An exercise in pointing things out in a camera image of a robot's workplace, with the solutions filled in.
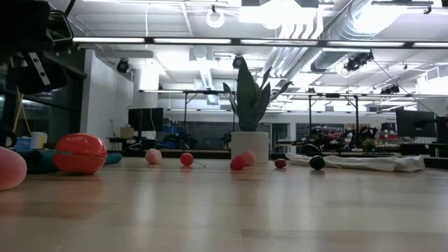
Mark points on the small red toy strawberry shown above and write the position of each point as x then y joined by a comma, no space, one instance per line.
237,163

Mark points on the small pink toy strawberry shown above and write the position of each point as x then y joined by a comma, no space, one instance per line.
250,156

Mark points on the small dark red toy fruit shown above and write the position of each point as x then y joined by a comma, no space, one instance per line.
280,163

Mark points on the small dark purple toy plum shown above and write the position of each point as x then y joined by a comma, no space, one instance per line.
317,163

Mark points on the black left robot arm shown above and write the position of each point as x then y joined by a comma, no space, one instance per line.
21,21

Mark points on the white bucket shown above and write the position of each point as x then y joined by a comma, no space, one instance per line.
39,140

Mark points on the blue storage box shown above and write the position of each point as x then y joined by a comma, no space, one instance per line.
22,144

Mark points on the dark green folded cloth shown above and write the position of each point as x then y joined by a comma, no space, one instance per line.
38,161

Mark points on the red toy tomato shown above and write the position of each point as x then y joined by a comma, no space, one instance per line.
80,154

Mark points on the pink toy peach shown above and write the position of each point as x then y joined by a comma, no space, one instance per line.
10,168

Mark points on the brown cardboard box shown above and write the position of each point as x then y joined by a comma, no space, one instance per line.
126,132

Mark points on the black computer monitor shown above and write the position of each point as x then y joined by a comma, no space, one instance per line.
416,123
145,119

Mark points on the small pale pink toy fruit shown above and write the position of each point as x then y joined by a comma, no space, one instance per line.
153,156

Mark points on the small red toy cherry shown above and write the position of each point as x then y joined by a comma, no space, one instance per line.
186,159

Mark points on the overhead light bar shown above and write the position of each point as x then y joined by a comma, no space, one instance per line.
236,41

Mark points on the green snake plant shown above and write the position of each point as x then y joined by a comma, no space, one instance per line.
250,105

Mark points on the white round plant pot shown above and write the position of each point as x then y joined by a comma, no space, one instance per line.
249,141

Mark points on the white folded cloth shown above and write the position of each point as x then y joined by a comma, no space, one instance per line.
357,162

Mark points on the small background potted plant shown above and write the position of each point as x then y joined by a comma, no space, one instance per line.
369,145

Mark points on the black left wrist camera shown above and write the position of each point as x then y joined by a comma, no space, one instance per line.
61,29

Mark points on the black overhead rig camera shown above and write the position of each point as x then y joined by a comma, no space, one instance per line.
238,62
122,66
357,61

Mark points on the black background rig frame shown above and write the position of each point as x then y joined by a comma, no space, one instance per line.
310,115
196,92

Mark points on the silver ceiling duct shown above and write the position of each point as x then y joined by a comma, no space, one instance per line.
350,24

